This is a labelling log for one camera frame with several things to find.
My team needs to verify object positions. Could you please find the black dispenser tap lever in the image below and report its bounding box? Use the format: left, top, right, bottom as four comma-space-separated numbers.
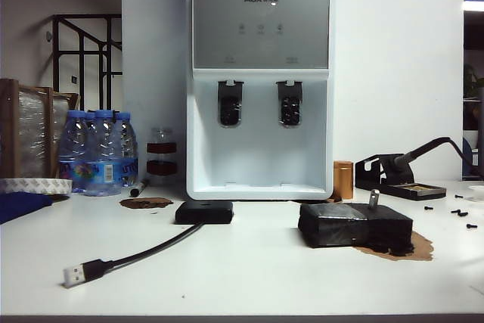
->
217, 79, 243, 128
275, 79, 303, 128

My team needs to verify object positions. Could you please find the black soldering iron stand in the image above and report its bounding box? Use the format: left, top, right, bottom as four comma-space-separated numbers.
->
355, 153, 447, 201

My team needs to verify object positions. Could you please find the black sponge block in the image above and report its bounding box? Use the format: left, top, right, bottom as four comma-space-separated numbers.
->
297, 201, 414, 249

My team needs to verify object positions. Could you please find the plastic wrapped wooden frame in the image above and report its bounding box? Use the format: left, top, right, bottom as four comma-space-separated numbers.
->
48, 90, 81, 138
0, 78, 56, 180

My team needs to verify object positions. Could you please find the black marker pen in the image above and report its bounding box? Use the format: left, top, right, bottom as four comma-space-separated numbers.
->
129, 178, 149, 198

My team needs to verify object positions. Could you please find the glass jar with brown bands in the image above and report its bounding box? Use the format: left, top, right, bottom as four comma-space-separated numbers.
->
146, 127, 178, 186

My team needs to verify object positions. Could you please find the black USB hub box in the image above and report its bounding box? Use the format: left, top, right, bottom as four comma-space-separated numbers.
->
174, 201, 234, 225

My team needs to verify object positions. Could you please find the white AUX water dispenser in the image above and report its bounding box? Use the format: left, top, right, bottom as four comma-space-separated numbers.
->
185, 0, 334, 202

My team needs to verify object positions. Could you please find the blue cloth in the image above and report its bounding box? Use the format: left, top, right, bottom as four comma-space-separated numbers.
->
0, 191, 54, 225

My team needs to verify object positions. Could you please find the black stair railing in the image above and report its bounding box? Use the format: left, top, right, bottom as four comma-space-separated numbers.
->
51, 14, 123, 110

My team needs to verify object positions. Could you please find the black soldering iron cable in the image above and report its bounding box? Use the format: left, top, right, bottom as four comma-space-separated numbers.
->
414, 135, 484, 168

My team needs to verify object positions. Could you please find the black soldering iron handle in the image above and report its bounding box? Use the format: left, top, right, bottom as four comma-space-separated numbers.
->
389, 150, 420, 172

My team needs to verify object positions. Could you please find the clear water bottle blue cap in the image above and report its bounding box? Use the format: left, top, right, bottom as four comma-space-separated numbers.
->
113, 110, 139, 188
85, 109, 124, 196
57, 109, 88, 194

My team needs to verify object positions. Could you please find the gold cylindrical can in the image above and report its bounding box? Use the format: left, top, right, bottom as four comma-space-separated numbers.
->
333, 160, 355, 200

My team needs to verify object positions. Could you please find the blue plastic item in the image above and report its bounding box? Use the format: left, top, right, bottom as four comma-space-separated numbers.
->
463, 137, 474, 180

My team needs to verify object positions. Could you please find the black USB hub cable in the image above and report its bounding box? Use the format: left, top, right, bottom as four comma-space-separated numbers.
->
62, 222, 205, 289

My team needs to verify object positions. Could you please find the white tape roll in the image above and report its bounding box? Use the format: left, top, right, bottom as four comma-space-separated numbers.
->
0, 177, 73, 197

